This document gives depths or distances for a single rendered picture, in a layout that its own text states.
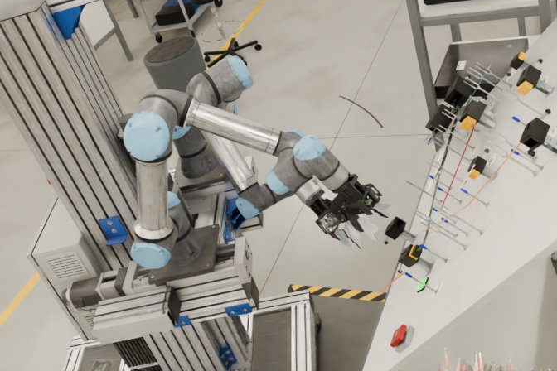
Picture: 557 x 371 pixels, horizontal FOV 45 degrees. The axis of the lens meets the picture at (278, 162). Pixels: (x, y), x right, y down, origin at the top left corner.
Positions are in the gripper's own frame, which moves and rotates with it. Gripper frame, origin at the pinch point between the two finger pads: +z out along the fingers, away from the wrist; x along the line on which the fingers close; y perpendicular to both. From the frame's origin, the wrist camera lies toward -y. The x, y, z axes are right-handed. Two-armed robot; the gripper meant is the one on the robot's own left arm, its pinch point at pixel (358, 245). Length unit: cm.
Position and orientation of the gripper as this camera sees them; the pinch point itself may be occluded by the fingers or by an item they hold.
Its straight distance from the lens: 209.2
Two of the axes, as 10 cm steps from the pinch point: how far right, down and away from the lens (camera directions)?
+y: -3.1, 0.5, -9.5
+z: 6.5, 7.4, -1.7
